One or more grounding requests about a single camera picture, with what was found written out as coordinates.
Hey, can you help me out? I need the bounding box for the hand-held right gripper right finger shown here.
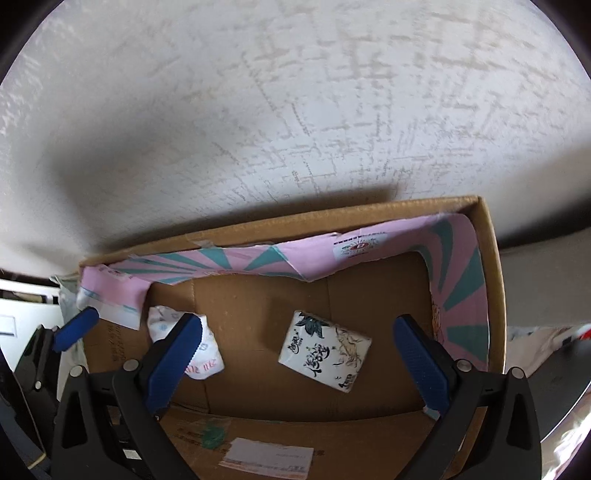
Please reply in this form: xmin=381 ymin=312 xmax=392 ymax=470
xmin=392 ymin=314 xmax=542 ymax=480

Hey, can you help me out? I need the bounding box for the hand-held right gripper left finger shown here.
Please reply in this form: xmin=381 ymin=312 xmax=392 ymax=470
xmin=52 ymin=312 xmax=204 ymax=480

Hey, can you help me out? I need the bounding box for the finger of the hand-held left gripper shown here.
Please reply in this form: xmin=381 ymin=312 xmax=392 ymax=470
xmin=14 ymin=306 xmax=100 ymax=404

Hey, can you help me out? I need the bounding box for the white packet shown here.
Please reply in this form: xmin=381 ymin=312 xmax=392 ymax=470
xmin=147 ymin=305 xmax=225 ymax=380

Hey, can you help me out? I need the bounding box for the cardboard box with pink lining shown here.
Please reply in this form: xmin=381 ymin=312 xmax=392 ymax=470
xmin=76 ymin=195 xmax=506 ymax=480

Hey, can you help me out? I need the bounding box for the white tissue pack black print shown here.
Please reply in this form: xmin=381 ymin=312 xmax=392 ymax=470
xmin=278 ymin=310 xmax=373 ymax=394

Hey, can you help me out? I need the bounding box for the white door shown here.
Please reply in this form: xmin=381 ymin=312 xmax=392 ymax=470
xmin=0 ymin=278 xmax=64 ymax=370

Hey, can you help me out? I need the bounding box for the white printed bag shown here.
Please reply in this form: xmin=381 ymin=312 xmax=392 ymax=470
xmin=505 ymin=323 xmax=591 ymax=372

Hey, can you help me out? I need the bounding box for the grey padded cushion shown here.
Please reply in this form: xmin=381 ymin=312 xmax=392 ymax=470
xmin=499 ymin=230 xmax=591 ymax=329

